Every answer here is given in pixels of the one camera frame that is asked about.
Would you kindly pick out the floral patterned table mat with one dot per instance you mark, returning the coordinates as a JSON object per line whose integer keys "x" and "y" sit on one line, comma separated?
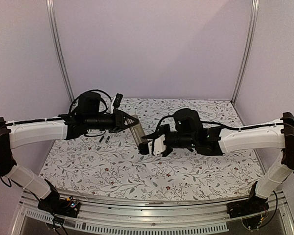
{"x": 116, "y": 169}

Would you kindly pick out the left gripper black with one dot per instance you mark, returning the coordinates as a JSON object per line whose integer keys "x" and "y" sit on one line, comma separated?
{"x": 120, "y": 118}

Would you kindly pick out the aluminium front rail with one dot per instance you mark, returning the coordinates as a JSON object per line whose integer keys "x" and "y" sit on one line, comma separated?
{"x": 101, "y": 215}

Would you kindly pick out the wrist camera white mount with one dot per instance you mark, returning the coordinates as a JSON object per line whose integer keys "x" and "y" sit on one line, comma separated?
{"x": 158, "y": 147}
{"x": 115, "y": 103}

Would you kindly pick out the white remote control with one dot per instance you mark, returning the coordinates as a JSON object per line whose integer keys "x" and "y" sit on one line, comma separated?
{"x": 137, "y": 133}

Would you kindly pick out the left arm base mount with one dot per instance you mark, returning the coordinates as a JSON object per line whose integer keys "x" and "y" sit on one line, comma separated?
{"x": 53, "y": 204}

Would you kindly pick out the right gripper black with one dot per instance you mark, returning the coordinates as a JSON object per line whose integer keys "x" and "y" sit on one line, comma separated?
{"x": 161, "y": 128}

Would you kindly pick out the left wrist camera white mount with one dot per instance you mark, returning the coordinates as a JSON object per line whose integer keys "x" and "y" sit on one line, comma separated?
{"x": 115, "y": 103}

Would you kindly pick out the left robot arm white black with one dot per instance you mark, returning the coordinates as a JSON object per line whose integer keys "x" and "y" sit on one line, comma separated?
{"x": 87, "y": 112}

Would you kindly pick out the right aluminium frame post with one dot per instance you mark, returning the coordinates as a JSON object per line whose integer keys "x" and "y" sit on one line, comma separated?
{"x": 247, "y": 49}

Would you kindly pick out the aluminium frame post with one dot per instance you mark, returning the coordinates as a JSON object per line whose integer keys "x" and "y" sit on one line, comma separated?
{"x": 58, "y": 49}
{"x": 247, "y": 49}

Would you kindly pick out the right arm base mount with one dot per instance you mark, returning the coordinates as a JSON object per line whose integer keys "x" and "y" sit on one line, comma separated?
{"x": 247, "y": 207}

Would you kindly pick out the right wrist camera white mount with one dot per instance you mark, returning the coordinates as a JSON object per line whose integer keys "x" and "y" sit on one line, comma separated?
{"x": 158, "y": 147}

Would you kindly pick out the left aluminium frame post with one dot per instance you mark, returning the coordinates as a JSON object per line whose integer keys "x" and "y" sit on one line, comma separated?
{"x": 58, "y": 49}

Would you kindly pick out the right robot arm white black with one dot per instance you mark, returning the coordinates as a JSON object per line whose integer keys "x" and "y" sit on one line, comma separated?
{"x": 220, "y": 139}

